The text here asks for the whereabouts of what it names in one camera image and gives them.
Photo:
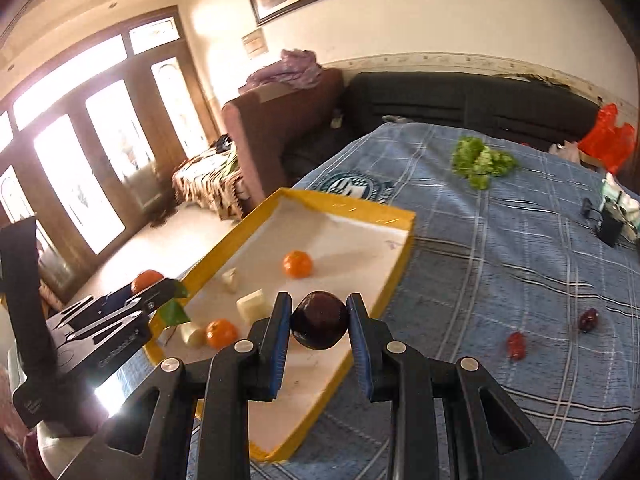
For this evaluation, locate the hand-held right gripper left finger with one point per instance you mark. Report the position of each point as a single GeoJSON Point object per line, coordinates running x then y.
{"type": "Point", "coordinates": [282, 340]}

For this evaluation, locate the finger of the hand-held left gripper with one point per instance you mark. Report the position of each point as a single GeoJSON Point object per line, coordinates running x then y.
{"type": "Point", "coordinates": [145, 300]}
{"type": "Point", "coordinates": [120, 332]}

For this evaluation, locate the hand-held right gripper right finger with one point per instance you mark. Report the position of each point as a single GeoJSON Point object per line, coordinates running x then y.
{"type": "Point", "coordinates": [360, 345]}

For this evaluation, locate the orange mandarin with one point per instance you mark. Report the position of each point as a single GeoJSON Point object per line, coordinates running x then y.
{"type": "Point", "coordinates": [145, 280]}
{"type": "Point", "coordinates": [221, 334]}
{"type": "Point", "coordinates": [297, 265]}

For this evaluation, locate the green vegetable piece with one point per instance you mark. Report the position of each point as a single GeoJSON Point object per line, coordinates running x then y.
{"type": "Point", "coordinates": [175, 312]}

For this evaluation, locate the dark red plum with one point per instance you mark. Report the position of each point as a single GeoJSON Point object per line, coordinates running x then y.
{"type": "Point", "coordinates": [320, 320]}
{"type": "Point", "coordinates": [588, 321]}

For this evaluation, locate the large white sugarcane chunk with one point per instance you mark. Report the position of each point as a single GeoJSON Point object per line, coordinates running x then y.
{"type": "Point", "coordinates": [252, 306]}

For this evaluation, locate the small white sugarcane chunk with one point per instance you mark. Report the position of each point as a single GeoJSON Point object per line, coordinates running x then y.
{"type": "Point", "coordinates": [230, 280]}

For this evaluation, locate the yellow cardboard box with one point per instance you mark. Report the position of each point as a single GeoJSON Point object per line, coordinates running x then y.
{"type": "Point", "coordinates": [350, 240]}

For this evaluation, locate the patterned cloth covered table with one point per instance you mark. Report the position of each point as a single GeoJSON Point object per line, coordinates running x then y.
{"type": "Point", "coordinates": [205, 180]}

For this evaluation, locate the red jujube date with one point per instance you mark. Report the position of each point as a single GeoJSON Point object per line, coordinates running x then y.
{"type": "Point", "coordinates": [516, 345]}

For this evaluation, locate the brown armchair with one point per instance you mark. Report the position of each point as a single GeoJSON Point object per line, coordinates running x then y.
{"type": "Point", "coordinates": [270, 130]}

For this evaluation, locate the green lettuce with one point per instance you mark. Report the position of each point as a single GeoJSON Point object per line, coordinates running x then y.
{"type": "Point", "coordinates": [480, 160]}

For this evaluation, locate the wooden glass door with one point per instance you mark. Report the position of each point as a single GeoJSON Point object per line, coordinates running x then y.
{"type": "Point", "coordinates": [192, 75]}

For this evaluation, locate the black sofa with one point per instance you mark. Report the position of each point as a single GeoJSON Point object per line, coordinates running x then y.
{"type": "Point", "coordinates": [425, 95]}

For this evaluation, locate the purple floral cloth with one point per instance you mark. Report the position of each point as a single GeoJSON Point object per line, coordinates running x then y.
{"type": "Point", "coordinates": [295, 70]}

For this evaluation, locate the black box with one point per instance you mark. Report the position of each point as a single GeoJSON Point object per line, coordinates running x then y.
{"type": "Point", "coordinates": [610, 227]}

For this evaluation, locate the red plastic bag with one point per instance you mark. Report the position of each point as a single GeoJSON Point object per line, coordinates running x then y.
{"type": "Point", "coordinates": [607, 140]}

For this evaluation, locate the wall plaque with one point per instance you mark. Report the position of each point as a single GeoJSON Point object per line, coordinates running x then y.
{"type": "Point", "coordinates": [254, 42]}

